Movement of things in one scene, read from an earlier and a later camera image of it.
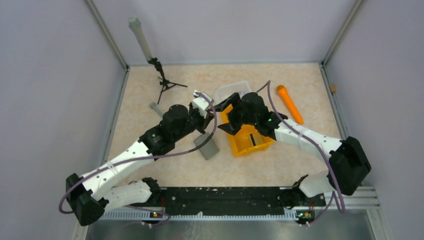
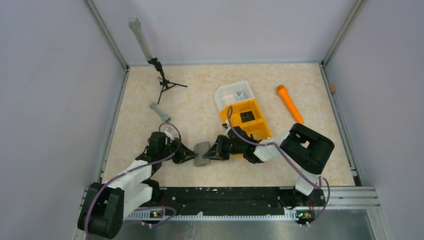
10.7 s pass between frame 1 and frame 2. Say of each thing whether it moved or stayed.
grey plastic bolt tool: stayed
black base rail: stayed
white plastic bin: stayed
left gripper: moved
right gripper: moved
